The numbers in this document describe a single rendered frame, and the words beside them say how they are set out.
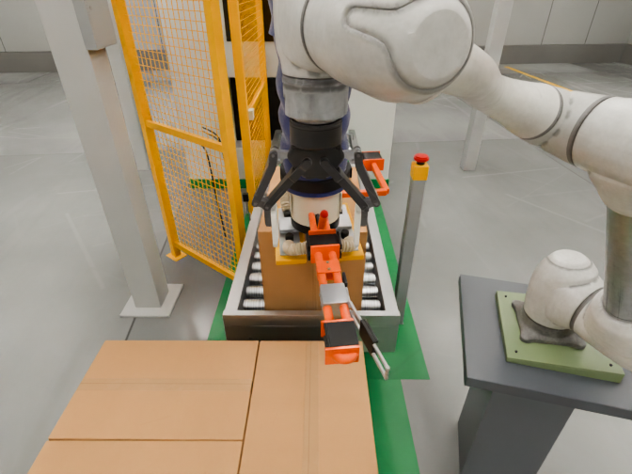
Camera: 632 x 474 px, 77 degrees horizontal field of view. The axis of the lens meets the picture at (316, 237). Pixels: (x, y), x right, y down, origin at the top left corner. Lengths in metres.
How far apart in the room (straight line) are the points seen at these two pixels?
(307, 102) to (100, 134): 1.72
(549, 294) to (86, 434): 1.45
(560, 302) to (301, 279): 0.87
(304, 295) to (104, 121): 1.22
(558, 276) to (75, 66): 1.99
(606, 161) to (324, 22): 0.56
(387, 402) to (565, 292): 1.10
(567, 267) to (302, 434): 0.91
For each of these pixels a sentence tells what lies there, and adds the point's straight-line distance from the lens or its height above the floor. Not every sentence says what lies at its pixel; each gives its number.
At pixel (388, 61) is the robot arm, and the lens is 0.36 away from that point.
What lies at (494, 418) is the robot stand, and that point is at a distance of 1.66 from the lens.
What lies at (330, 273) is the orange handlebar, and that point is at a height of 1.05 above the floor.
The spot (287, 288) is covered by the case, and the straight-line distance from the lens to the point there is 1.61.
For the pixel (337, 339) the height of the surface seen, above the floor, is 1.07.
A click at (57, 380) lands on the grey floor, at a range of 2.53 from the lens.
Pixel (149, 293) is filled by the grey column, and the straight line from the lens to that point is 2.63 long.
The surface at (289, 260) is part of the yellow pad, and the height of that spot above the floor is 0.96.
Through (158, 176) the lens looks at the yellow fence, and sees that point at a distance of 2.80.
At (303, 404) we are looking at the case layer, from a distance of 1.42.
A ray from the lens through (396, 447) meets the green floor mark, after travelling 2.00.
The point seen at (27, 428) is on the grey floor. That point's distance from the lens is 2.41.
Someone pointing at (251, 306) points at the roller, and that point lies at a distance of 1.76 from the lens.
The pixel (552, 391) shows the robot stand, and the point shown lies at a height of 0.75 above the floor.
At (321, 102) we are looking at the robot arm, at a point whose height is 1.59.
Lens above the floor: 1.72
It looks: 33 degrees down
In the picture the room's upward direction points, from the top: straight up
